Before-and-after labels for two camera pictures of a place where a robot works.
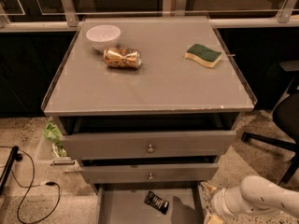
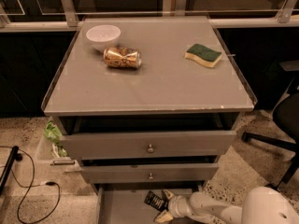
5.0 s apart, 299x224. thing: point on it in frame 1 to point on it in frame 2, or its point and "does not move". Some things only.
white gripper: x=219 y=203 to x=176 y=205
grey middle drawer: x=149 y=173 does not move
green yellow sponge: x=206 y=56 does not move
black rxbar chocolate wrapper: x=156 y=201 does not move
